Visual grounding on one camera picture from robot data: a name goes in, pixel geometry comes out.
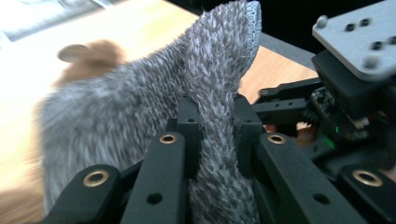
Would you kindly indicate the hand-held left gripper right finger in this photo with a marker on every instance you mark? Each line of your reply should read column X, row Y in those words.
column 247, row 130

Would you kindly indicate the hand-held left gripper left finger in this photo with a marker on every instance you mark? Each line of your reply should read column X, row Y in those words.
column 190, row 140

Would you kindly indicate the grey fuzzy toy garment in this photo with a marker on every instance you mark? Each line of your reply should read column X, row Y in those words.
column 140, row 93

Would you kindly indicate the brown plush toy dog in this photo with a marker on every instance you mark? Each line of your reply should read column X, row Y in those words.
column 96, row 59

